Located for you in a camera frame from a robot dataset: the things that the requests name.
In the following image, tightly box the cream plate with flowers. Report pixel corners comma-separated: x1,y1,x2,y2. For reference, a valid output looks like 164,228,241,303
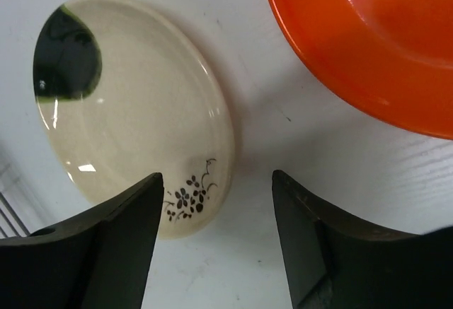
33,0,236,239

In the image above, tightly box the grey wire dish rack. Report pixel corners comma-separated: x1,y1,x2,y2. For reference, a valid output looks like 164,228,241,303
1,149,30,239

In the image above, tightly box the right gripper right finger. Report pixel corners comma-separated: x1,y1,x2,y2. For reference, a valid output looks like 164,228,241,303
272,170,452,308

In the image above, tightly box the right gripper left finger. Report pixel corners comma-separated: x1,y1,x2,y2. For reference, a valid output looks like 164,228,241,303
1,173,164,308

